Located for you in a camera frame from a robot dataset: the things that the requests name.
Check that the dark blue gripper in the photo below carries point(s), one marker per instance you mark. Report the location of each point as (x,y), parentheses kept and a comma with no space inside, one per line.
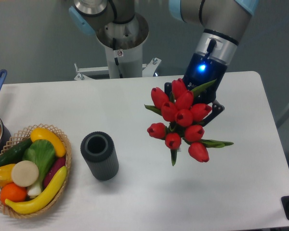
(200,71)

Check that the red tulip bouquet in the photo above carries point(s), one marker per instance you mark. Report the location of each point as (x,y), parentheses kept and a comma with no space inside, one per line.
(185,120)

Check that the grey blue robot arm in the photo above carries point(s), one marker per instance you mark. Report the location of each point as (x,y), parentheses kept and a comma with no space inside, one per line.
(224,21)

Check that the dark grey ribbed vase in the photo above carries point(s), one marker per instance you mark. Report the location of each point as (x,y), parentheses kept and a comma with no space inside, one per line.
(98,150)

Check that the purple sweet potato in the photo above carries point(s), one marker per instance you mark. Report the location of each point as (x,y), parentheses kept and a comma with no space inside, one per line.
(60,162)

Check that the yellow squash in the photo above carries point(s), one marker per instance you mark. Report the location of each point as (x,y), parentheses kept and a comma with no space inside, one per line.
(45,134)

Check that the green bok choy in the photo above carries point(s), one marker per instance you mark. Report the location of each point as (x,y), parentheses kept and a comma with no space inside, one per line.
(41,153)

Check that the woven wicker basket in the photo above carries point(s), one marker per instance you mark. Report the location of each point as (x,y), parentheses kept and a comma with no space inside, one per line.
(23,135)

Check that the yellow banana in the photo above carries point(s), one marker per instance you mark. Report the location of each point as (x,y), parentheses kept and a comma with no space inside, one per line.
(44,198)

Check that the beige round disc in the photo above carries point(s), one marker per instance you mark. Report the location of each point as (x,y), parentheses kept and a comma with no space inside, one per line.
(24,173)

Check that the green cucumber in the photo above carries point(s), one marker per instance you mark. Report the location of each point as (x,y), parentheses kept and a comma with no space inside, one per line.
(15,153)

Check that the orange fruit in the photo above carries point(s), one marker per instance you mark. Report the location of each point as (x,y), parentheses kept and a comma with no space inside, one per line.
(13,193)

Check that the yellow bell pepper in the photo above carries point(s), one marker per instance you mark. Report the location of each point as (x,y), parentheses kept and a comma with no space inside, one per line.
(6,174)

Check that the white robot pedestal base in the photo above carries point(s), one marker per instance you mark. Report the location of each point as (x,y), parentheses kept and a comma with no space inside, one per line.
(123,45)

